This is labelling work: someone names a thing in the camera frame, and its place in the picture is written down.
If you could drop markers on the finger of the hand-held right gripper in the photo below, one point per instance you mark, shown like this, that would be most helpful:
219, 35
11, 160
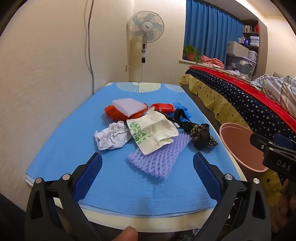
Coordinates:
257, 140
283, 139

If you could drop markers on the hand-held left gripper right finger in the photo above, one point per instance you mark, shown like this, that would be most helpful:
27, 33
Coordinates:
207, 176

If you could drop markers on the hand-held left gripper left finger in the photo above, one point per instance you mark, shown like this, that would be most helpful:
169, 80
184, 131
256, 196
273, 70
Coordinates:
89, 176

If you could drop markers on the pink plastic bin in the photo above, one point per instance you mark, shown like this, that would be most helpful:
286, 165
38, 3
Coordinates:
235, 143

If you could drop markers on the black floral cloth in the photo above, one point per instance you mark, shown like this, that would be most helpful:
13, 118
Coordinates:
201, 139

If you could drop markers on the white paper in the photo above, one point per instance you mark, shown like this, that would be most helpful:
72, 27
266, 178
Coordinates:
111, 136

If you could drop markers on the purple foam net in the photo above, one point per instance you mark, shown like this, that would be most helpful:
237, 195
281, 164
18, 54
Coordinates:
157, 162

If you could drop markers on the orange plastic bag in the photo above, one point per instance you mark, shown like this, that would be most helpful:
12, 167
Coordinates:
111, 111

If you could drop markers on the beige paper bag green print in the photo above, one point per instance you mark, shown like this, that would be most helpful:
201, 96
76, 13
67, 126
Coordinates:
152, 132

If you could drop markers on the blue plastic bag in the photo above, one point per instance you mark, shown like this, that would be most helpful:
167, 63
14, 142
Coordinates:
182, 109

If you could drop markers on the white foam net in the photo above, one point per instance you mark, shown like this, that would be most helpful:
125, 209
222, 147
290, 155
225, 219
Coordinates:
127, 106

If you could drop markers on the red balled plastic bag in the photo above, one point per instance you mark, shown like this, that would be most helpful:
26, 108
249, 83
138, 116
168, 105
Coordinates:
163, 107

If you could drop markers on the person's right hand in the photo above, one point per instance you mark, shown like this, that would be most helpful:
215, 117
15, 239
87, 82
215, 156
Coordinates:
286, 208

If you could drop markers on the person's left hand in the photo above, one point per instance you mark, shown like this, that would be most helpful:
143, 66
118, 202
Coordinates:
126, 235

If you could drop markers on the bed with star blanket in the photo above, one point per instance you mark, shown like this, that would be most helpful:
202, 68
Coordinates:
242, 104

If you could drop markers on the blue table mat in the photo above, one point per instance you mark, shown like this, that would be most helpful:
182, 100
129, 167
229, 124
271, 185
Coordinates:
69, 139

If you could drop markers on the striped plaid duvet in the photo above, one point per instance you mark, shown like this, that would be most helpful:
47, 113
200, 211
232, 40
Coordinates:
272, 88

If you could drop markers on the red blanket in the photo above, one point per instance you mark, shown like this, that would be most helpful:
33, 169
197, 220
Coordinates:
231, 80

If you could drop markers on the white table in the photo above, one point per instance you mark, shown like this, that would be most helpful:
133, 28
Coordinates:
138, 220

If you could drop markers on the clear plastic storage box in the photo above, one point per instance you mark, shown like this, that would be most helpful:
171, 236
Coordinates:
240, 66

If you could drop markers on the pink folded cloth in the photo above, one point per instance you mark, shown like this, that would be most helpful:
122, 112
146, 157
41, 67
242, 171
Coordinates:
211, 61

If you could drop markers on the white cardboard box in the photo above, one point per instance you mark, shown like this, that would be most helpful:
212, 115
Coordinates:
237, 48

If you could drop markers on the wooden bookshelf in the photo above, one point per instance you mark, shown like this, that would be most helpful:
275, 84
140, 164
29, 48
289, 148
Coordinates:
251, 34

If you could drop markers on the potted green plant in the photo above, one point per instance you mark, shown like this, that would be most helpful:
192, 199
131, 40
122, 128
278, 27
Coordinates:
190, 56

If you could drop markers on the blue curtain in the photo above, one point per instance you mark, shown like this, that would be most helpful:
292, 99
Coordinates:
208, 27

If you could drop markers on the white standing fan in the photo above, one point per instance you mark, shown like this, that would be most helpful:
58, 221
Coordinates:
146, 26

